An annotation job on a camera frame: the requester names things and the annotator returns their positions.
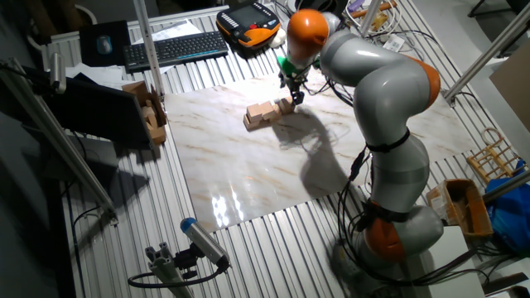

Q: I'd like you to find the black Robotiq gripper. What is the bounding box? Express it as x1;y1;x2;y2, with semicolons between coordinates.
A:
280;73;306;106

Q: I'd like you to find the white egg-shaped object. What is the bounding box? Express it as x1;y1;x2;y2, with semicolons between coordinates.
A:
269;27;288;49

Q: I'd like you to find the orange black teach pendant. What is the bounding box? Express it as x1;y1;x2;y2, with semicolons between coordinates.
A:
214;1;282;50

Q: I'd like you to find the black round fan housing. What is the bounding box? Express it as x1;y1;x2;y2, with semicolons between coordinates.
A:
296;0;350;16

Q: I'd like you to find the white marble pattern sheet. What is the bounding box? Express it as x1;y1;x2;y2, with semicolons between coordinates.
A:
164;49;480;233

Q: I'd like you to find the white power strip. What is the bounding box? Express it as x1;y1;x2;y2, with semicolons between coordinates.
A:
383;34;406;54

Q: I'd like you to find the wooden stick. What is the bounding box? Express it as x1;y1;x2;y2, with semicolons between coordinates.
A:
350;0;399;20

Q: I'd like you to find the black computer keyboard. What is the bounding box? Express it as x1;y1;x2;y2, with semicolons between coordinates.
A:
123;31;230;75

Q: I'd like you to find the upright aluminium strut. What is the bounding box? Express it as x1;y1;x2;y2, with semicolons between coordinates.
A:
132;0;166;103

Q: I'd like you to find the open cardboard box with wood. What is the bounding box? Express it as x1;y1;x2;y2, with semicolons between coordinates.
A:
121;80;169;147

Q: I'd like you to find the black mouse pad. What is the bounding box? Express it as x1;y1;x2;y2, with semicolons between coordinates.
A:
78;19;133;68

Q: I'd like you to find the dark computer mouse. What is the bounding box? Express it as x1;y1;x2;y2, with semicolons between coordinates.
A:
95;34;113;55

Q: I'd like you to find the black flat monitor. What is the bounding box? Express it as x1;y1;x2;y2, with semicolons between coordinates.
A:
22;65;155;151

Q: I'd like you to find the small wooden rack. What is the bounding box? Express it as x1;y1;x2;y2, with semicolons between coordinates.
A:
466;127;528;186

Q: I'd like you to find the short aluminium profile stand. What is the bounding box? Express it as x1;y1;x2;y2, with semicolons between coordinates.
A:
144;242;195;298

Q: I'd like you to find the brown cardboard box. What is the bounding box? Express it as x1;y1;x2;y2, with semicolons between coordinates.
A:
425;177;494;242

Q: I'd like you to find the flat cardboard sheet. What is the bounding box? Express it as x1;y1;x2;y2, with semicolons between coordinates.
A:
488;39;530;134

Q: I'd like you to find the white box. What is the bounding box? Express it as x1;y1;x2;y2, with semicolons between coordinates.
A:
420;225;488;298

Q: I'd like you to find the low aluminium strut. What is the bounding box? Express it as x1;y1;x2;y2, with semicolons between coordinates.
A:
482;168;530;204

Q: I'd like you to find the long diagonal aluminium strut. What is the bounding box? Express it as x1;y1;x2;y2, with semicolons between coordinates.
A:
0;57;120;227

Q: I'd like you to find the blue fabric bag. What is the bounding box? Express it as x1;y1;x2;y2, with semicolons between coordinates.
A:
484;159;530;254

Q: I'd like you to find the silver camera with blue end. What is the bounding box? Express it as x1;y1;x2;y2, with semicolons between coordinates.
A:
180;216;232;270

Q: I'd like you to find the aluminium profile post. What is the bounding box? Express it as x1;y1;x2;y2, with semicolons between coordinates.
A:
440;2;530;105

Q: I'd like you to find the black camera clamp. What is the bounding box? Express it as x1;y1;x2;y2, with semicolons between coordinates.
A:
173;243;204;281

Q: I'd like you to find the silver camera on strut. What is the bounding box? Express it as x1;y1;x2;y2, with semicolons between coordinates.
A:
48;51;68;95

